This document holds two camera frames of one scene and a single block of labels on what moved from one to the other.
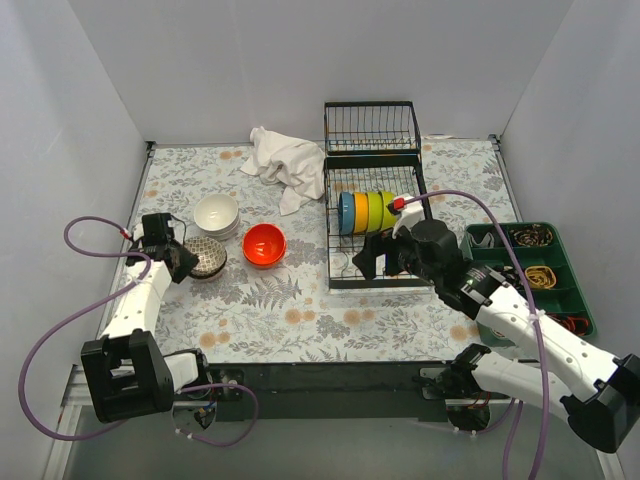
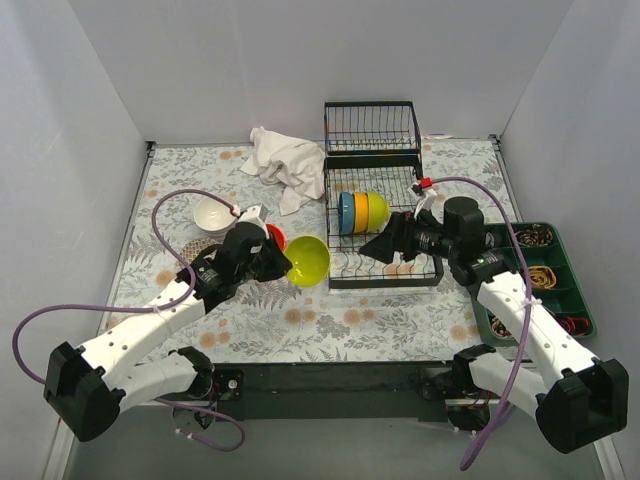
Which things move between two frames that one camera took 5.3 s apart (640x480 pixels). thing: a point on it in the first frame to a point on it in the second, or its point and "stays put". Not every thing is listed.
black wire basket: x=371 y=128 stays put
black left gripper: x=176 y=256 to x=272 y=255
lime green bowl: x=389 y=220 to x=310 y=260
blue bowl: x=346 y=213 stays put
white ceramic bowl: x=217 y=215 stays put
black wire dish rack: x=370 y=152 stays put
